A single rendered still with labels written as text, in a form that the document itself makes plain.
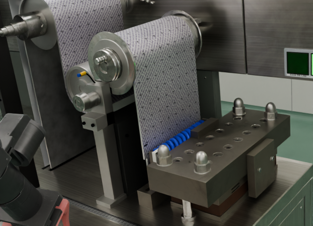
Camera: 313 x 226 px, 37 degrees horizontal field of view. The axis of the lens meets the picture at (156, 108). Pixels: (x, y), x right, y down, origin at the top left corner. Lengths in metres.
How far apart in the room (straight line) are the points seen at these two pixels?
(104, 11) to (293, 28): 0.49
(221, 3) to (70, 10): 0.38
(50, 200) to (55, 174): 0.62
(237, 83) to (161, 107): 3.03
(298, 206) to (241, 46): 0.44
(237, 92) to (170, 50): 3.06
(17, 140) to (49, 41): 0.54
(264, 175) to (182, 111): 0.26
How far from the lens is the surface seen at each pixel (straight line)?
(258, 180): 1.13
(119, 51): 1.04
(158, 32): 1.12
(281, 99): 3.99
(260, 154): 1.11
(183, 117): 1.20
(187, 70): 1.19
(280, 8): 1.18
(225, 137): 1.16
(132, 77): 1.03
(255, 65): 1.24
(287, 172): 1.27
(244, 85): 4.11
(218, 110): 1.37
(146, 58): 1.07
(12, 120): 0.75
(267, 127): 1.21
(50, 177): 1.39
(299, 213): 1.31
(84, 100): 1.05
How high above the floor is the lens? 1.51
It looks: 20 degrees down
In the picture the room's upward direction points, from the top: 7 degrees counter-clockwise
